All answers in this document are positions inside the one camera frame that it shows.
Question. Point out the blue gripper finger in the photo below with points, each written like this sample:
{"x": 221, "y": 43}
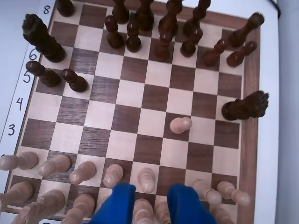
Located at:
{"x": 187, "y": 207}
{"x": 116, "y": 205}

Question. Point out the light wooden pawn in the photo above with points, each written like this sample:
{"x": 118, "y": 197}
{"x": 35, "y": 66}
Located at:
{"x": 231, "y": 191}
{"x": 21, "y": 161}
{"x": 180, "y": 124}
{"x": 205, "y": 190}
{"x": 54, "y": 164}
{"x": 113, "y": 175}
{"x": 83, "y": 172}
{"x": 146, "y": 179}

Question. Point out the light wooden bishop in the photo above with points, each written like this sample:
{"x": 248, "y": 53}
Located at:
{"x": 162, "y": 213}
{"x": 81, "y": 205}

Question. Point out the light wooden king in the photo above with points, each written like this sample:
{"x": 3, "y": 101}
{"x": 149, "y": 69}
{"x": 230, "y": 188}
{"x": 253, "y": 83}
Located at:
{"x": 143, "y": 212}

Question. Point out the light wooden knight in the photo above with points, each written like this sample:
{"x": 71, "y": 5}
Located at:
{"x": 46, "y": 203}

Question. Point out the wooden chessboard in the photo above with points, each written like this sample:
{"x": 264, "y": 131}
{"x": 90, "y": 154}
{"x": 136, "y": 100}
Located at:
{"x": 140, "y": 116}

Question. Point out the dark wooden knight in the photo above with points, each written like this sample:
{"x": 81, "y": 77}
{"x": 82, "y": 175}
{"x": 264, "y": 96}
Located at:
{"x": 245, "y": 106}
{"x": 44, "y": 39}

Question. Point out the white paper strip with numbers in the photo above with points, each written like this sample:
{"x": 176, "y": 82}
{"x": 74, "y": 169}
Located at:
{"x": 16, "y": 116}

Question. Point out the dark wooden king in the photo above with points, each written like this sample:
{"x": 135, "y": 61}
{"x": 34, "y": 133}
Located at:
{"x": 169, "y": 18}

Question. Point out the dark wooden queen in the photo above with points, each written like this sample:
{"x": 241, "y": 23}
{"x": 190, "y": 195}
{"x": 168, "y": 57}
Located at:
{"x": 144, "y": 14}

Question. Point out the dark wooden bishop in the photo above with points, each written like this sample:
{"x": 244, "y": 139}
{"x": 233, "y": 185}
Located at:
{"x": 120, "y": 11}
{"x": 198, "y": 14}

